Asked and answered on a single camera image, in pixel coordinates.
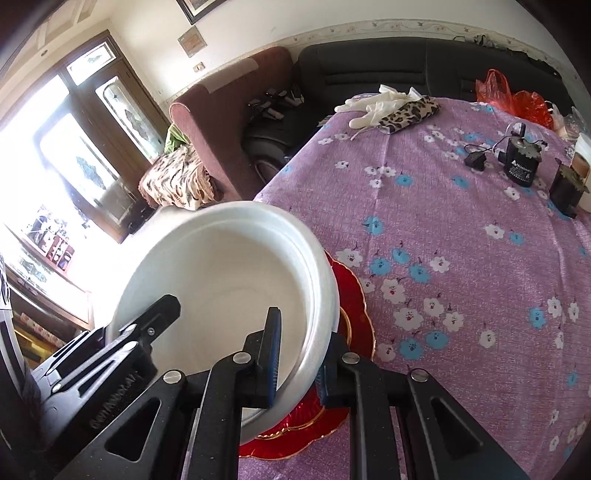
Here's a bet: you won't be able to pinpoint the wall plaque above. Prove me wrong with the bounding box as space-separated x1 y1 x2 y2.
178 26 207 58

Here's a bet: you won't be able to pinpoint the large white paper bowl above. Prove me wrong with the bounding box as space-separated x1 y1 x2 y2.
108 200 335 416

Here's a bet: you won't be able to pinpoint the green cloth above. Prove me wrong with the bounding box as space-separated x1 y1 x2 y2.
164 122 185 155

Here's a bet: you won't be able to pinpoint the wooden display cabinet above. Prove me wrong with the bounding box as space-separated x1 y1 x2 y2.
0 222 95 365

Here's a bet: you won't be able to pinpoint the red plastic bag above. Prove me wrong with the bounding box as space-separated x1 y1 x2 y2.
475 69 555 131

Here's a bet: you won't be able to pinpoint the printed blanket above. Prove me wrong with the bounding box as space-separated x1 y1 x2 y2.
140 145 215 210

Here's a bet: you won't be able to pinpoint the framed wall picture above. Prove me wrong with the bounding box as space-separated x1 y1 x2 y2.
177 0 232 25

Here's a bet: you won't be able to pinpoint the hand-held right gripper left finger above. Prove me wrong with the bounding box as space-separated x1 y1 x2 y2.
55 306 283 480

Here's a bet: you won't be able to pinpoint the leopard print cloth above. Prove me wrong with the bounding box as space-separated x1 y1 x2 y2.
379 96 441 134

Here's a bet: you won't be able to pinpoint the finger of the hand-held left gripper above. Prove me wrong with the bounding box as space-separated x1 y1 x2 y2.
60 295 182 430

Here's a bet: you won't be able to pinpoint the purple floral tablecloth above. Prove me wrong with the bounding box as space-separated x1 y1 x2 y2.
238 95 591 480

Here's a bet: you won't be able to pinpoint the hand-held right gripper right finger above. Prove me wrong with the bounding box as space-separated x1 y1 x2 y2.
316 330 532 480

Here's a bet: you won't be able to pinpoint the wooden glass door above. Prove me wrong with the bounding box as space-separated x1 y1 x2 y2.
0 30 171 245

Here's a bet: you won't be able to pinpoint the white gloves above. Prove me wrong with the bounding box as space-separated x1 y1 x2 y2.
335 84 421 130

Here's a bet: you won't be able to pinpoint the maroon armchair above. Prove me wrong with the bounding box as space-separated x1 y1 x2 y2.
168 46 301 201

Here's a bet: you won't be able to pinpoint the red glass plate gold rim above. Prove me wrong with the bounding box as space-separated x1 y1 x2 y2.
238 251 378 460

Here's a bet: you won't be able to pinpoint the black sofa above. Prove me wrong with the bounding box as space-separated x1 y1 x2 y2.
242 37 566 185

